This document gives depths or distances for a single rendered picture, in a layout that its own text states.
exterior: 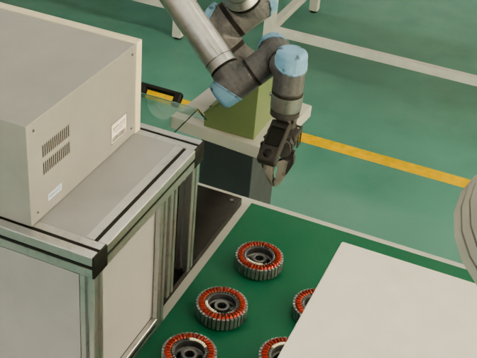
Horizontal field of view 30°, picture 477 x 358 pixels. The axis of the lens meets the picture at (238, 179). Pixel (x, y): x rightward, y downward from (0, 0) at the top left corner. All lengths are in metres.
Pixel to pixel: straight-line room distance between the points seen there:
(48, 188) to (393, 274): 0.62
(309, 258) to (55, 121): 0.83
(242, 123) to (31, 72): 1.03
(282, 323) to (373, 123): 2.44
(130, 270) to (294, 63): 0.64
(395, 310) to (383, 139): 2.88
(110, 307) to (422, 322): 0.62
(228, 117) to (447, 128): 1.98
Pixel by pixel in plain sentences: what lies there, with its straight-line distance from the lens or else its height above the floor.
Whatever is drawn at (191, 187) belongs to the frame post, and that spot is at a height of 1.00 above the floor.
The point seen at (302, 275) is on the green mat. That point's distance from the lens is 2.09.
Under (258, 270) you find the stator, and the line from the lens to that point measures 2.03.
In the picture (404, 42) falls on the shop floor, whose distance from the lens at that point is 5.20.
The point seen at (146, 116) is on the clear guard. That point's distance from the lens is 2.01.
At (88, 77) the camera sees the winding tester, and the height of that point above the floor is 1.32.
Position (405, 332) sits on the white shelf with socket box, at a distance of 1.31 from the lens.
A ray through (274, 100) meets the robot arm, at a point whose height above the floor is 1.07.
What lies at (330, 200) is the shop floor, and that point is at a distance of 3.69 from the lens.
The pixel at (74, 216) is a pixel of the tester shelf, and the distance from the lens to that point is 1.61.
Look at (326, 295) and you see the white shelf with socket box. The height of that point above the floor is 1.20.
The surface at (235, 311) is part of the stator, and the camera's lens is 1.92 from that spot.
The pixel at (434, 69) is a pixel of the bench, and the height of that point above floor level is 0.19.
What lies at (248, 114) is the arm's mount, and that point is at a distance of 2.54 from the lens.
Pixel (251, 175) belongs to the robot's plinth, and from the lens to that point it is 2.69.
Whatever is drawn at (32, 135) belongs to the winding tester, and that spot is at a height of 1.29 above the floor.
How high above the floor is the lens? 2.06
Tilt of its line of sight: 33 degrees down
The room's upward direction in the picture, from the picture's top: 6 degrees clockwise
